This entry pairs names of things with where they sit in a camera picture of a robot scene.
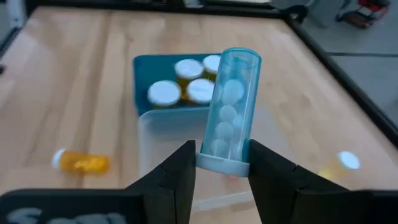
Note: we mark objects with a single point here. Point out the clear plastic bin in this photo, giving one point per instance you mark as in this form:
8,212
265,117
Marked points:
168,140

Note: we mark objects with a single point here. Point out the wide orange pill bottle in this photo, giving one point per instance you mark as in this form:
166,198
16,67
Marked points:
200,91
211,63
188,69
163,92

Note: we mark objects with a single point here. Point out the small yellow pill bottle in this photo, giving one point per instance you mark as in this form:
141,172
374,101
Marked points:
349,160

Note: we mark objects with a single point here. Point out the red and black cart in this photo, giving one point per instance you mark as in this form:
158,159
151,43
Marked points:
370,12

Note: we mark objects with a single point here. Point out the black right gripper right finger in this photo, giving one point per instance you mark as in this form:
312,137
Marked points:
273,186

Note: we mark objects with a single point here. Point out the teal pill bottle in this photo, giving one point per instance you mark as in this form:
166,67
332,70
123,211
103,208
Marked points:
231,109

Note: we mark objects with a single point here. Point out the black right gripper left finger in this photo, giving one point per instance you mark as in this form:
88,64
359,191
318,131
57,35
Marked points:
171,193

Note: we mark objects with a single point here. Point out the slim orange pill bottle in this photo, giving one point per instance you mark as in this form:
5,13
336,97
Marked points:
84,162

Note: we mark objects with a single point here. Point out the blue plastic bin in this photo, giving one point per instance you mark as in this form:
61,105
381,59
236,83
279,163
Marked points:
143,81

